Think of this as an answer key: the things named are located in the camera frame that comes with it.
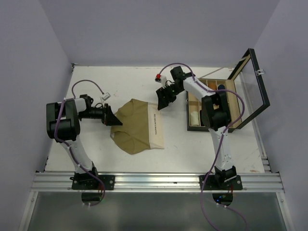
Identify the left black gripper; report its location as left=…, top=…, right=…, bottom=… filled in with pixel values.
left=79, top=103, right=122, bottom=126

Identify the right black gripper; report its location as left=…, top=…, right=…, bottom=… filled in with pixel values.
left=156, top=83, right=183, bottom=109

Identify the khaki underwear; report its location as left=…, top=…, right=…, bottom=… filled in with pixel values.
left=110, top=99, right=165, bottom=154

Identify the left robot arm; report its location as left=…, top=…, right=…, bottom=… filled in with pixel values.
left=46, top=94, right=123, bottom=192

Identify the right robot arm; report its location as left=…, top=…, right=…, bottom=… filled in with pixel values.
left=155, top=66, right=237, bottom=190

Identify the rolled cream underwear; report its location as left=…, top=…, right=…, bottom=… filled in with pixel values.
left=190, top=111, right=200, bottom=127

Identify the rolled orange underwear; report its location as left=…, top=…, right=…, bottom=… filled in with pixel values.
left=208, top=82, right=217, bottom=90

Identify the rolled navy underwear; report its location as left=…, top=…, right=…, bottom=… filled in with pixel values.
left=218, top=84, right=226, bottom=90

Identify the black compartment storage box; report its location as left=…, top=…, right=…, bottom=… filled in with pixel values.
left=199, top=48, right=270, bottom=133

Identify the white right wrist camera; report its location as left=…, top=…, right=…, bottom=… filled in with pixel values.
left=154, top=74, right=167, bottom=88

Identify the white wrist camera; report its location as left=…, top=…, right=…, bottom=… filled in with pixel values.
left=100, top=92, right=111, bottom=102
left=154, top=74, right=167, bottom=88

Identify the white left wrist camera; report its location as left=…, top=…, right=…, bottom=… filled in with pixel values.
left=100, top=92, right=111, bottom=102

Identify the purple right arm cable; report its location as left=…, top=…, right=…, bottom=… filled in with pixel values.
left=160, top=63, right=250, bottom=231

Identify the aluminium mounting rail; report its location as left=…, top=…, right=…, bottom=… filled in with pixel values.
left=30, top=172, right=284, bottom=193

